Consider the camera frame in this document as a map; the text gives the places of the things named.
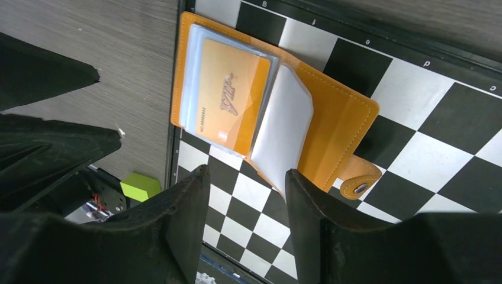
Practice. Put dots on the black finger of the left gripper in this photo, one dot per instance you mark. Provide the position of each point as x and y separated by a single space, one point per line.
30 74
38 155

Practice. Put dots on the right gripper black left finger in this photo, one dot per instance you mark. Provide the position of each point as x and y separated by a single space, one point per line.
156 241

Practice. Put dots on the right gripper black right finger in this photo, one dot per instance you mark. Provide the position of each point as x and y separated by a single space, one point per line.
335 243

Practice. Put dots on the gold VIP card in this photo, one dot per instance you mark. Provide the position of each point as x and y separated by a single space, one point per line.
232 83

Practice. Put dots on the green rectangular block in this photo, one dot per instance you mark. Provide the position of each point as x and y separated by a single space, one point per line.
140 187

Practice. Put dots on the black white chessboard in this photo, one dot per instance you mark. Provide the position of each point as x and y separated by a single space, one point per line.
437 138

